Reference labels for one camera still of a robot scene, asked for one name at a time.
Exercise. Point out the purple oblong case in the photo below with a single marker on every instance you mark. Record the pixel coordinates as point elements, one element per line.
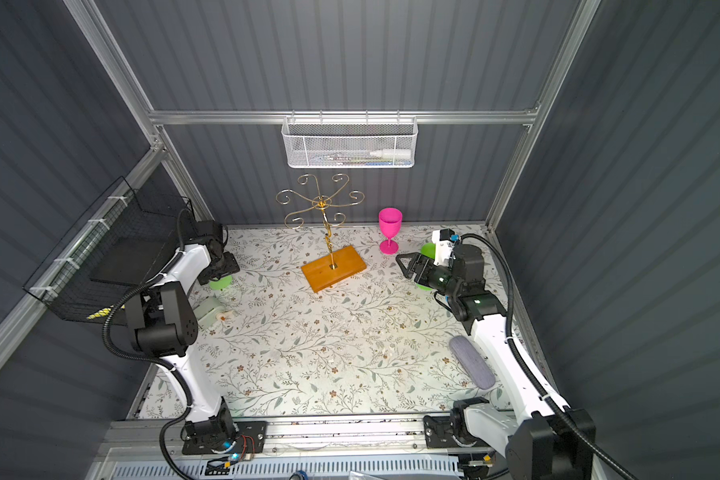
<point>472,362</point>

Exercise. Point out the black wire basket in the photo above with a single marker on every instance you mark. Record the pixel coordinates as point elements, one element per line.
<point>129,239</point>

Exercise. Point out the gold wire glass rack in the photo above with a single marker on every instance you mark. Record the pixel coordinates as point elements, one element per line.
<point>339,264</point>

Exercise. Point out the white wire mesh basket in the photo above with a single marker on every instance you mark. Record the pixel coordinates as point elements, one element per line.
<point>350,141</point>

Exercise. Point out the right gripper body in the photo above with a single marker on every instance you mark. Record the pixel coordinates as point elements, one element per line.
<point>437,277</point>

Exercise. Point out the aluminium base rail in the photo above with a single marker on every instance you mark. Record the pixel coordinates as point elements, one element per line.
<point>302,436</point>

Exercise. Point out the pink wine glass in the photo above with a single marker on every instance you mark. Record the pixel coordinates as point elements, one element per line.
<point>390,222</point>

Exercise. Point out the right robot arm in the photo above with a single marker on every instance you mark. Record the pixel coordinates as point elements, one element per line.
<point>545,438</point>

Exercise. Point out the floral table mat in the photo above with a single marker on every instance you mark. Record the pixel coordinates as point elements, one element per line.
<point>373,343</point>

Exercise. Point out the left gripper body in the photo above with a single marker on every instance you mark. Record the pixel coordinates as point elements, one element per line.
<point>219,269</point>

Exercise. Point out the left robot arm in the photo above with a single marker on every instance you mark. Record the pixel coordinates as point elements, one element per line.
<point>163,326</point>

